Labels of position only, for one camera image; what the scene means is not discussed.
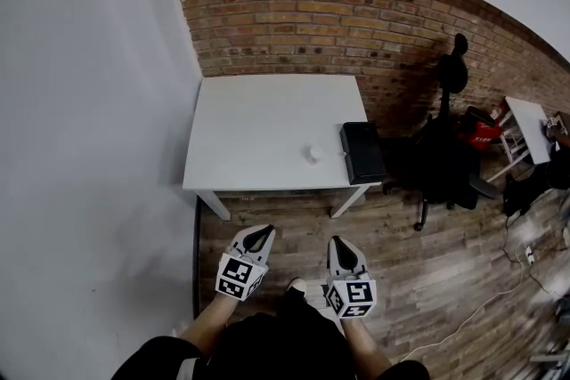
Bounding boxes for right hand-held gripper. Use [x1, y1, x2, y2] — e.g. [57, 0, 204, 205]
[324, 235, 379, 320]

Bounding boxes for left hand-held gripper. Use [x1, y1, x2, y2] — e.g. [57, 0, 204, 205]
[216, 223, 277, 303]

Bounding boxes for person's right forearm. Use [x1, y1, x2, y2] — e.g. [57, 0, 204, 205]
[339, 314, 394, 370]

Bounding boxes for person's left forearm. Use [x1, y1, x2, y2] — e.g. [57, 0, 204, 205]
[179, 289, 244, 358]

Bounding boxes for person's black trousers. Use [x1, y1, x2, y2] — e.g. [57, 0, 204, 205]
[271, 289, 317, 321]

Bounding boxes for person's black shirt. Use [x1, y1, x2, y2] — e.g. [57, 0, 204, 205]
[110, 302, 431, 380]

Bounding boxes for black box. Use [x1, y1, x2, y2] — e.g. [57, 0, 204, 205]
[339, 121, 387, 187]

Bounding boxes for black office chair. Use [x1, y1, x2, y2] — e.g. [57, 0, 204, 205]
[381, 32, 501, 233]

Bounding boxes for red box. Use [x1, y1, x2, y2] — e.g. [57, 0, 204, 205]
[457, 105, 503, 147]

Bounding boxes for grey metal equipment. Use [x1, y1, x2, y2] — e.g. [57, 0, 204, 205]
[528, 346, 570, 377]

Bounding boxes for white table with ladder legs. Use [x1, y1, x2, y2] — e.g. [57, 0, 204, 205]
[486, 95, 558, 184]

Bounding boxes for black cable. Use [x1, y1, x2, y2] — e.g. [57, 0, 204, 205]
[501, 213, 570, 300]

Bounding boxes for white cable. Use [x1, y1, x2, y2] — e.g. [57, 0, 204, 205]
[395, 255, 531, 365]

